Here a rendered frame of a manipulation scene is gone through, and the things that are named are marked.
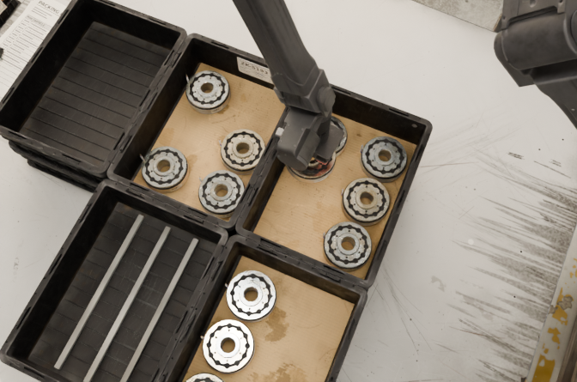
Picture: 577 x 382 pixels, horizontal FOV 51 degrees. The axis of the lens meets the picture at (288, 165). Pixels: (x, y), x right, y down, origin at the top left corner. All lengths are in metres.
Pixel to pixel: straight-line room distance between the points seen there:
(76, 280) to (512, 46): 1.01
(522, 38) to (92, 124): 1.07
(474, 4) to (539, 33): 2.10
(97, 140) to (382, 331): 0.79
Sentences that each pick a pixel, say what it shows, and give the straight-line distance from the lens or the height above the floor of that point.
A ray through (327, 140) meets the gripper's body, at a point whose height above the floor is 1.09.
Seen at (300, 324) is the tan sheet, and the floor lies 0.83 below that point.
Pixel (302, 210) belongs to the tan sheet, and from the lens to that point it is 1.36.
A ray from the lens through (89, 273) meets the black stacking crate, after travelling 1.39.
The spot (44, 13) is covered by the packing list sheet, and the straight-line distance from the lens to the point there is 1.89.
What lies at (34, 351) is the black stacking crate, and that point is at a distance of 1.39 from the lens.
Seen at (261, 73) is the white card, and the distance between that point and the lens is 1.44.
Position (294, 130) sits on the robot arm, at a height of 1.21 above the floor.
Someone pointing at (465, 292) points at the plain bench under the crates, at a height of 0.70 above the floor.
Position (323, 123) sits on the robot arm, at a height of 1.19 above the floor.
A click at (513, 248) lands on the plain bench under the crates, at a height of 0.70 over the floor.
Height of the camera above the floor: 2.12
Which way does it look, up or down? 67 degrees down
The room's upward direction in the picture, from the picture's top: straight up
